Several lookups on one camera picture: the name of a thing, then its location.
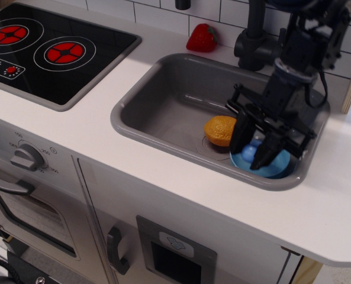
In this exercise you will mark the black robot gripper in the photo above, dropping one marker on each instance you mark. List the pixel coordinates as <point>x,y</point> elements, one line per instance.
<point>274,112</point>

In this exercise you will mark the blue and grey toy spoon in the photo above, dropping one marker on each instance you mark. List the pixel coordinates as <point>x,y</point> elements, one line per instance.
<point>248,152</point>

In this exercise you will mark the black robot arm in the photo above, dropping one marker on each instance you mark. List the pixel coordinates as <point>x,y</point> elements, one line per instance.
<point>309,45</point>

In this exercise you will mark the light blue plastic bowl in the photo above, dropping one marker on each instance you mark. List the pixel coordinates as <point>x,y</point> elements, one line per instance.
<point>274,170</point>

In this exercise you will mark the grey toy sink basin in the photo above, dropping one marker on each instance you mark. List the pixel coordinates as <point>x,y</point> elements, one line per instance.
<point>168,107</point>

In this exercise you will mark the orange toy chicken drumstick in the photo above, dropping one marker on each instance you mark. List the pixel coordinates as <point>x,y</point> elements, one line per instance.
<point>219,130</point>

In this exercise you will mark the dark grey toy faucet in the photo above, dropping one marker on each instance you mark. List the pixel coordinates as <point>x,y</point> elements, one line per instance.
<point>253,47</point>

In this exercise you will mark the red toy strawberry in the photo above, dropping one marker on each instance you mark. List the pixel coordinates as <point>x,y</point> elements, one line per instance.
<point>203,39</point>

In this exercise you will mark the grey dispenser panel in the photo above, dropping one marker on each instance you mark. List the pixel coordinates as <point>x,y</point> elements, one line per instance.
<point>175,257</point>

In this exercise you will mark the black toy stove top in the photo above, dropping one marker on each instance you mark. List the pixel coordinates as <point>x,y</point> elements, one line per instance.
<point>55,60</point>

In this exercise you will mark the toy oven door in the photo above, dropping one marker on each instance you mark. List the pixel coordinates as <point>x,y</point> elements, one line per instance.
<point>56,225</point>

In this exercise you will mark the grey oven knob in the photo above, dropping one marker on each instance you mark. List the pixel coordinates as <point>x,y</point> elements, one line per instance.
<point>28,158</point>

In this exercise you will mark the grey cabinet door handle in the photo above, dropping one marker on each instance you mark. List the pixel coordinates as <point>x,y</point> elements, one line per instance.
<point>119,264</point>

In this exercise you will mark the grey oven door handle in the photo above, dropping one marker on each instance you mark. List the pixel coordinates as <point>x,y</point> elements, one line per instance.
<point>19,187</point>

